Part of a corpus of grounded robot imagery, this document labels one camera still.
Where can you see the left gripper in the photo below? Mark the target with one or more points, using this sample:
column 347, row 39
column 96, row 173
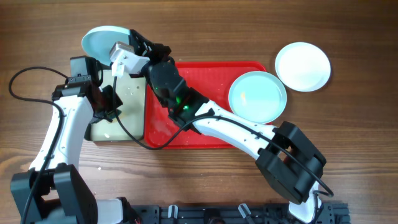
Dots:
column 114, row 104

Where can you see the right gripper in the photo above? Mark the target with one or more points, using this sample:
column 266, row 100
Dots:
column 146, row 48

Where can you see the light blue plate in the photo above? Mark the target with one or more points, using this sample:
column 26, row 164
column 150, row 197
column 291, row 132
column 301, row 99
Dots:
column 98, row 42

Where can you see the white plate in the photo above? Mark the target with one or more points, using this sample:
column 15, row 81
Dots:
column 303, row 67

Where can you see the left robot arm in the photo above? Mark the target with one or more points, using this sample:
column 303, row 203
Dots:
column 52, row 190

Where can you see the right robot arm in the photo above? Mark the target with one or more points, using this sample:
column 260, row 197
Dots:
column 287, row 159

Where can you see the black water tray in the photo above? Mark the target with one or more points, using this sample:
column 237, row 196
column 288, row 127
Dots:
column 132, row 92

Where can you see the red serving tray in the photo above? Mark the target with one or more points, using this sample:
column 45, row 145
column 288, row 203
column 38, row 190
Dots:
column 212, row 79

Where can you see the pale green plate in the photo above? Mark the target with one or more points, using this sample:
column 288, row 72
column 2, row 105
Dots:
column 257, row 96

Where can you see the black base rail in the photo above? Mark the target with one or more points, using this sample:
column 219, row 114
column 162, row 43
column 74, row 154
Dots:
column 276, row 213

